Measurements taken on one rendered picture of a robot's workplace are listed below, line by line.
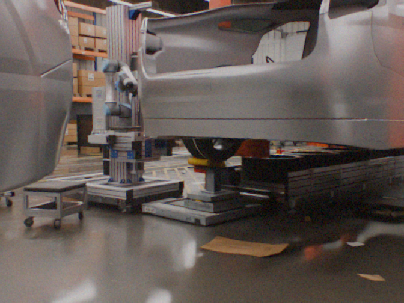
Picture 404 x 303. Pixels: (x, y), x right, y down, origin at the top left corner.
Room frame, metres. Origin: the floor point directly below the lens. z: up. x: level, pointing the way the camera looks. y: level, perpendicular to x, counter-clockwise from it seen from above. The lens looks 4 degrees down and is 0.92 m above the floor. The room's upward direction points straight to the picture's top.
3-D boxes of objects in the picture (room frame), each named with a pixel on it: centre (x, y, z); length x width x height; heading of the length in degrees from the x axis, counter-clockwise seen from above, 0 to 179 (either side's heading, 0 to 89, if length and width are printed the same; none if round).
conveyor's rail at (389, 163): (5.34, -1.62, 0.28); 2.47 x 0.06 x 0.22; 137
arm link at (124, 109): (4.67, 0.79, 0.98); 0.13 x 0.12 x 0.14; 119
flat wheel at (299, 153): (5.50, -1.23, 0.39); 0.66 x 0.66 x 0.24
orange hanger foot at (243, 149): (4.77, -0.40, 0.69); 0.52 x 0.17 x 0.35; 47
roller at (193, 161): (4.27, 0.05, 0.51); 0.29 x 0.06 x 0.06; 47
